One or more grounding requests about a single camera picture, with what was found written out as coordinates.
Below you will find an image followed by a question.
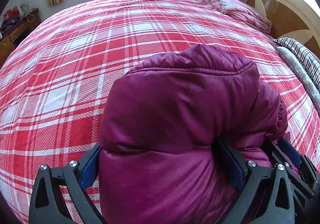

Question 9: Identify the wooden bed headboard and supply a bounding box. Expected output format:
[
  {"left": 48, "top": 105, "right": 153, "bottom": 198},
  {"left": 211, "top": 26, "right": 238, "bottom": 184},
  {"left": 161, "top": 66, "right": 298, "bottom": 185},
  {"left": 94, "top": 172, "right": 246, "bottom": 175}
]
[{"left": 247, "top": 0, "right": 320, "bottom": 57}]

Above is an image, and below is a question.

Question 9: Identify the magenta quilted down jacket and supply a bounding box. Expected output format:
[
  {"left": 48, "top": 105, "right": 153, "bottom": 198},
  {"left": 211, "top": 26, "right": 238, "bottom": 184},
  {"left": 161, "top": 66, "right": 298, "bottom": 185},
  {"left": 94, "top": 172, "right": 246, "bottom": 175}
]
[{"left": 99, "top": 45, "right": 289, "bottom": 223}]

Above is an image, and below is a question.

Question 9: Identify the red plaid bed sheet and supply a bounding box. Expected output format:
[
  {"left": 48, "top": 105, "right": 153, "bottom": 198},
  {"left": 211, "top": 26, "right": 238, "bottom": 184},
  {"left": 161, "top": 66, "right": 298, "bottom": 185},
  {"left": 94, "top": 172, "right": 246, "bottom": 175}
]
[{"left": 1, "top": 0, "right": 319, "bottom": 223}]

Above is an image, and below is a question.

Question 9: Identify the brown wooden desk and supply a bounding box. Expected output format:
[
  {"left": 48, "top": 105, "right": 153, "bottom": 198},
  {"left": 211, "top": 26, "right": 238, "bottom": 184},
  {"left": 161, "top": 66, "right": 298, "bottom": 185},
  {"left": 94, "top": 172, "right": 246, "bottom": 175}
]
[{"left": 1, "top": 8, "right": 41, "bottom": 67}]

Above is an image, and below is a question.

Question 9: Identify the grey patterned pillow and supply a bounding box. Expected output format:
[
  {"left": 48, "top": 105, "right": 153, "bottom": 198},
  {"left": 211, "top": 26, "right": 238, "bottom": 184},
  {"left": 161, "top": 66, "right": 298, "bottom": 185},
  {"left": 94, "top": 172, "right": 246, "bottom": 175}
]
[{"left": 276, "top": 46, "right": 320, "bottom": 113}]

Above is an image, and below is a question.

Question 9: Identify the pink folded quilt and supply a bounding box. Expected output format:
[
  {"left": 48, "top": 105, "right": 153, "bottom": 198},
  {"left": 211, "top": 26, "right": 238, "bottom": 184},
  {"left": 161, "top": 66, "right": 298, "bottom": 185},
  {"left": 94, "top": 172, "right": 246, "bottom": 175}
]
[{"left": 203, "top": 0, "right": 272, "bottom": 34}]

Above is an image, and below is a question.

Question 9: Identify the clutter pile on desk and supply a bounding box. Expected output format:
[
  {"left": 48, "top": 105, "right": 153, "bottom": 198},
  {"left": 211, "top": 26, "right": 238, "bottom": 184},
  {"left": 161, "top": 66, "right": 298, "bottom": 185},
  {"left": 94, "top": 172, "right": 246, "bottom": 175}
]
[{"left": 1, "top": 5, "right": 30, "bottom": 38}]

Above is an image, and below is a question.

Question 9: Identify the striped pillow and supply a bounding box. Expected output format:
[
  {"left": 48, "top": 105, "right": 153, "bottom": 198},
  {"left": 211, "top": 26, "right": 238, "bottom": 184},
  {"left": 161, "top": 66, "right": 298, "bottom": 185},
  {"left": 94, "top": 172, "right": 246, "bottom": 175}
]
[{"left": 273, "top": 37, "right": 319, "bottom": 89}]

